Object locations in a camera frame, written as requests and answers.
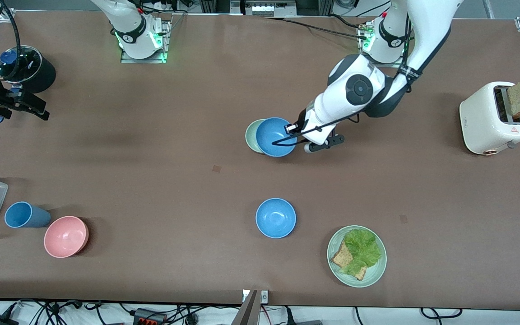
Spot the blue bowl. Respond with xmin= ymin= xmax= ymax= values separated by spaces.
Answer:
xmin=256 ymin=117 xmax=298 ymax=158
xmin=255 ymin=198 xmax=297 ymax=239

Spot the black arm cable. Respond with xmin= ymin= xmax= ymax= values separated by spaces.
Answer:
xmin=271 ymin=11 xmax=452 ymax=147
xmin=0 ymin=0 xmax=21 ymax=83

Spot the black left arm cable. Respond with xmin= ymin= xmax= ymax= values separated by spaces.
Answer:
xmin=271 ymin=11 xmax=452 ymax=147

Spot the small metal bracket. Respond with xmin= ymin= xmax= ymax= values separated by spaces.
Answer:
xmin=242 ymin=290 xmax=269 ymax=304

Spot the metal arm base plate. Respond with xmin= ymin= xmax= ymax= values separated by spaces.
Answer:
xmin=120 ymin=20 xmax=171 ymax=64
xmin=358 ymin=20 xmax=408 ymax=69

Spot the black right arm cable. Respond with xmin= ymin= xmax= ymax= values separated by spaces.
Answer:
xmin=0 ymin=0 xmax=21 ymax=83

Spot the pink bowl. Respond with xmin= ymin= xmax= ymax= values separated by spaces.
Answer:
xmin=44 ymin=216 xmax=89 ymax=259

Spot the white power strip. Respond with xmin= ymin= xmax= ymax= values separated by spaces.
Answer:
xmin=242 ymin=0 xmax=297 ymax=16

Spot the white toaster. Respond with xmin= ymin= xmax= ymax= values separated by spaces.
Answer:
xmin=459 ymin=81 xmax=520 ymax=156

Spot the black cable loop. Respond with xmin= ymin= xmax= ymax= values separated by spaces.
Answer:
xmin=420 ymin=308 xmax=464 ymax=319

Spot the black orange power adapter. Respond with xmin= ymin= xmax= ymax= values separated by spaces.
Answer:
xmin=133 ymin=308 xmax=167 ymax=325

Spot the grey mounting bar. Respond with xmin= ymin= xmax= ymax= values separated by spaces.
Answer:
xmin=231 ymin=290 xmax=260 ymax=325

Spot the green lettuce leaf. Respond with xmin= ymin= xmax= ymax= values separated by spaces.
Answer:
xmin=339 ymin=228 xmax=382 ymax=277

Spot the toasted bread slice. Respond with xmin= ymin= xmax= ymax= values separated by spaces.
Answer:
xmin=331 ymin=241 xmax=368 ymax=281

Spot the blue cup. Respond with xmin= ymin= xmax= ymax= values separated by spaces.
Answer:
xmin=5 ymin=201 xmax=52 ymax=228

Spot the green plate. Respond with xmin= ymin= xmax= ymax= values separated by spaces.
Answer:
xmin=327 ymin=225 xmax=387 ymax=288

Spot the green bowl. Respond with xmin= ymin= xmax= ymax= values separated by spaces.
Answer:
xmin=245 ymin=119 xmax=269 ymax=154

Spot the black cable on table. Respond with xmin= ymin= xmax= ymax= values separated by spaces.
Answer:
xmin=265 ymin=16 xmax=370 ymax=41

